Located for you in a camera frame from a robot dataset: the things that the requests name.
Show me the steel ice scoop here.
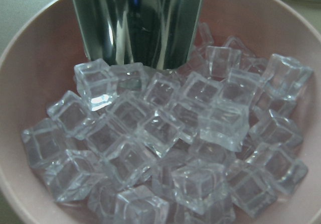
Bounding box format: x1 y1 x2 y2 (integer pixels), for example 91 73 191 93
72 0 203 70

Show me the pink bowl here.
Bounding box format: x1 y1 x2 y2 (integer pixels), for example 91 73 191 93
1 0 320 223

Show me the clear ice cubes pile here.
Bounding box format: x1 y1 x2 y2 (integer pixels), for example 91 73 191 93
21 23 313 223

